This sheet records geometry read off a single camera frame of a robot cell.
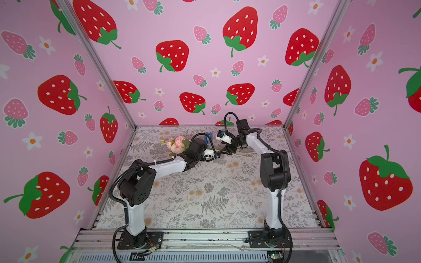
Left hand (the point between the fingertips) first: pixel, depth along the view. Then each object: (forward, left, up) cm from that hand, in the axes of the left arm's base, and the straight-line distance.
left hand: (204, 143), depth 96 cm
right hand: (-2, -9, -1) cm, 10 cm away
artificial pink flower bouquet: (-4, +16, +4) cm, 17 cm away
